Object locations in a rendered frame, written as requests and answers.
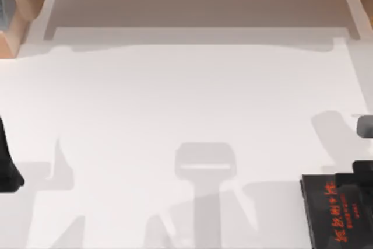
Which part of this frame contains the black book with red lettering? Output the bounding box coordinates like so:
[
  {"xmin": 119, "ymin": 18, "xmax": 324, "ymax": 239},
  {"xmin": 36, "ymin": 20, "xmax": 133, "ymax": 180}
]
[{"xmin": 300, "ymin": 173, "xmax": 373, "ymax": 249}]

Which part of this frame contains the pale grey rounded box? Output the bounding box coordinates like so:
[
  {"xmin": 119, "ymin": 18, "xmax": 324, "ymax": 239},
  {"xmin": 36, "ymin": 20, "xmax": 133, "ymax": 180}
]
[{"xmin": 356, "ymin": 114, "xmax": 373, "ymax": 139}]

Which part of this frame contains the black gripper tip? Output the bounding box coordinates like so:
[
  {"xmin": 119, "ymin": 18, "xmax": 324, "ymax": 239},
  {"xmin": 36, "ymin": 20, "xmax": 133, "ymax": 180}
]
[{"xmin": 0, "ymin": 117, "xmax": 26, "ymax": 194}]

